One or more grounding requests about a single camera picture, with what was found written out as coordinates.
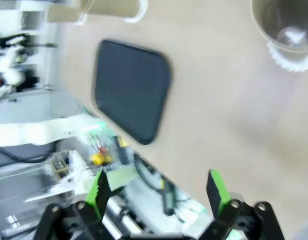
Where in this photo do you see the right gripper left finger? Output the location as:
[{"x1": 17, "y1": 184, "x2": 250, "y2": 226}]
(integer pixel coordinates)
[{"x1": 38, "y1": 169, "x2": 112, "y2": 240}]

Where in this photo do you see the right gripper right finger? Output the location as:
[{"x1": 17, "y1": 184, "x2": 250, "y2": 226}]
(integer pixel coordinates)
[{"x1": 198, "y1": 169, "x2": 286, "y2": 240}]

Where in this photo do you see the white scalloped paper coaster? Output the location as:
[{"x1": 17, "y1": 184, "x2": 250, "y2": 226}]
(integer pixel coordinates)
[{"x1": 266, "y1": 41, "x2": 308, "y2": 73}]

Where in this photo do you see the tall beige cup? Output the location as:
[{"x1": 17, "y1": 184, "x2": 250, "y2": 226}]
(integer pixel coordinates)
[
  {"x1": 87, "y1": 0, "x2": 144, "y2": 21},
  {"x1": 251, "y1": 0, "x2": 308, "y2": 58}
]

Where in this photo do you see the yellow connector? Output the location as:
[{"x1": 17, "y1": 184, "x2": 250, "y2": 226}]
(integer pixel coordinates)
[{"x1": 90, "y1": 152, "x2": 112, "y2": 166}]

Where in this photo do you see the black plastic tray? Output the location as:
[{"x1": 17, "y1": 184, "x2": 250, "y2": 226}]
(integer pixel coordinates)
[{"x1": 90, "y1": 38, "x2": 175, "y2": 146}]

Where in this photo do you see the black cable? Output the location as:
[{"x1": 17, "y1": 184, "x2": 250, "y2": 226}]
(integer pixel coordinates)
[{"x1": 132, "y1": 153, "x2": 177, "y2": 216}]

